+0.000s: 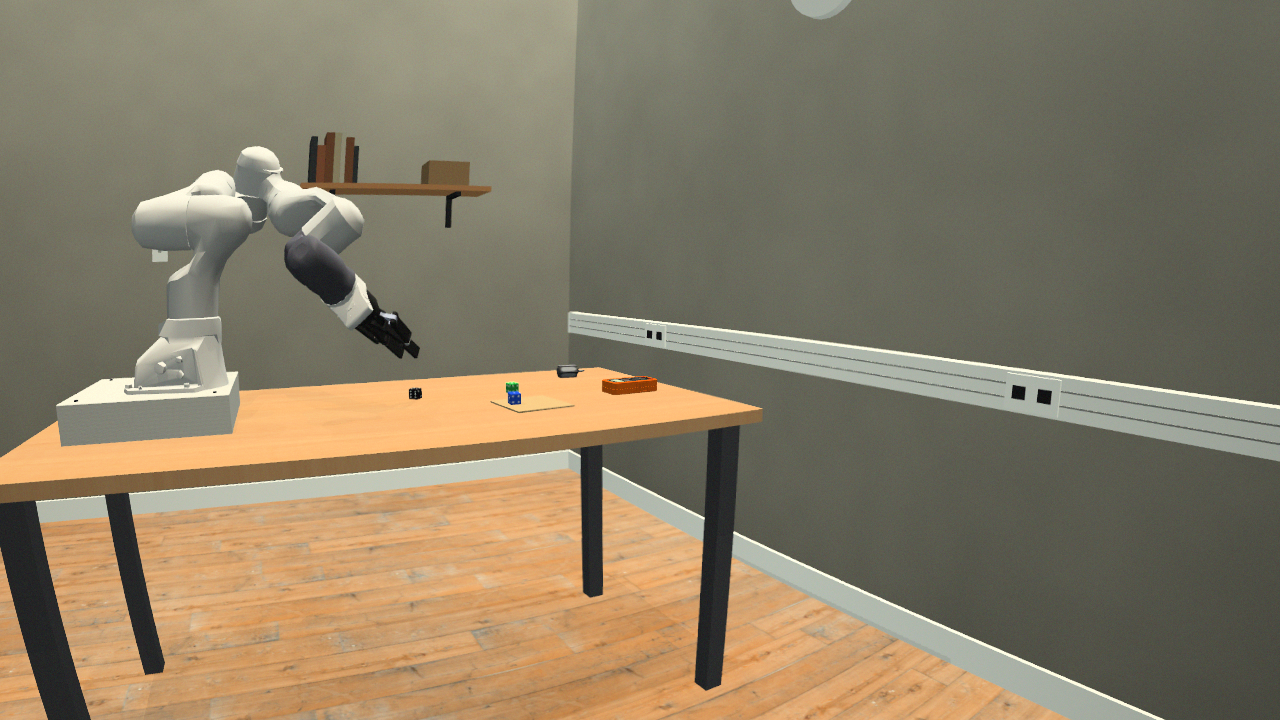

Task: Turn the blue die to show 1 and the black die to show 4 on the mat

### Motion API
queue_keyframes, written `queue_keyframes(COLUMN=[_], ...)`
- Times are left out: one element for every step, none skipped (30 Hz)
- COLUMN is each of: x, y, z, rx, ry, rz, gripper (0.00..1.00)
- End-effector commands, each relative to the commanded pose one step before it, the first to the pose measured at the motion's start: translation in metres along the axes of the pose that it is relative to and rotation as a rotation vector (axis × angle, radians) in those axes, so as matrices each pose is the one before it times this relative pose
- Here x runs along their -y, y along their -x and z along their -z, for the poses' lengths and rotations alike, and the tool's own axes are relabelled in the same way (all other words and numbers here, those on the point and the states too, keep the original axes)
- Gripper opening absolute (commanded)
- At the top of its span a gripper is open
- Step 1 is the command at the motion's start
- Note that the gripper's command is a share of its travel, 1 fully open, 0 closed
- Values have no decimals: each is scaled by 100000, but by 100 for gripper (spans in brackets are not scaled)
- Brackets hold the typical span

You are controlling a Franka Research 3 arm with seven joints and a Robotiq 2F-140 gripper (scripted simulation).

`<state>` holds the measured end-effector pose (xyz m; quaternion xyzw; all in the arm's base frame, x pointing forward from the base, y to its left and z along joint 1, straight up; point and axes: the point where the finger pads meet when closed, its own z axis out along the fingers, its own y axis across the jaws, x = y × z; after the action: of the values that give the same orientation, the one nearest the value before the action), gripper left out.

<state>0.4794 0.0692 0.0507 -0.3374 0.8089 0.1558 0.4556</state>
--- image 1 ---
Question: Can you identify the tan textured mat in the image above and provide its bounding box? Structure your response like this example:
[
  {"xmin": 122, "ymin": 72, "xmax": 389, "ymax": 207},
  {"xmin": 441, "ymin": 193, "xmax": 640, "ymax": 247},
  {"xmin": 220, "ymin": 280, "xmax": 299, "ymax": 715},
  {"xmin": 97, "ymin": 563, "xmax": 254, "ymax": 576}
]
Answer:
[{"xmin": 490, "ymin": 395, "xmax": 575, "ymax": 413}]

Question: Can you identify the orange digital multimeter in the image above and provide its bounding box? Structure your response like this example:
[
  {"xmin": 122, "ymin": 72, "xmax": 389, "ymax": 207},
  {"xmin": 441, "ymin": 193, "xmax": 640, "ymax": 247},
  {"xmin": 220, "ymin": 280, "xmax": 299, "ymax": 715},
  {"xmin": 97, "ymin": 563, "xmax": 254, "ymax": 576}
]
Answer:
[{"xmin": 602, "ymin": 375, "xmax": 657, "ymax": 395}]

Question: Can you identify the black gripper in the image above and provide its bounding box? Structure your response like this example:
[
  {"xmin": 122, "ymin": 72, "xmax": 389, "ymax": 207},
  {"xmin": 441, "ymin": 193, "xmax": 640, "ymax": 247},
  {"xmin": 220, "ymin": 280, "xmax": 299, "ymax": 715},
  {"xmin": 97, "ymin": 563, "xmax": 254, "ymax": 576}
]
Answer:
[{"xmin": 355, "ymin": 290, "xmax": 420, "ymax": 359}]

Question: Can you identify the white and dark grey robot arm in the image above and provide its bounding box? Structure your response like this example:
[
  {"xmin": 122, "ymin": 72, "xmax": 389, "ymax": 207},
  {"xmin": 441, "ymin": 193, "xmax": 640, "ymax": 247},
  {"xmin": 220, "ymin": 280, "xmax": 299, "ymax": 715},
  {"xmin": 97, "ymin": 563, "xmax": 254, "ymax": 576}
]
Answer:
[{"xmin": 124, "ymin": 147, "xmax": 372, "ymax": 395}]

